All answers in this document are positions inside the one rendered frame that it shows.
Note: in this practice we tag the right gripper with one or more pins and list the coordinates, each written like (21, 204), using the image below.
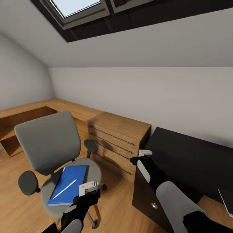
(134, 160)

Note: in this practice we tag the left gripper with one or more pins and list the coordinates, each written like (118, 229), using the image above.
(90, 198)

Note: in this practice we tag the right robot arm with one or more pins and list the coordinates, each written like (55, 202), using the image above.
(183, 214)

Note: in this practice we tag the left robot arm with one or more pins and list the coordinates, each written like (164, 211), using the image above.
(72, 219)

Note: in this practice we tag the notebook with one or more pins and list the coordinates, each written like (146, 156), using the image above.
(227, 199)

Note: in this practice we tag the pen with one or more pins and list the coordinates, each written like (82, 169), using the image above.
(65, 188)

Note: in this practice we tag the swivel chair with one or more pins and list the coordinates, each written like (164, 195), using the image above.
(49, 143)

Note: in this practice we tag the folder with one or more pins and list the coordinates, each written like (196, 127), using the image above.
(68, 175)

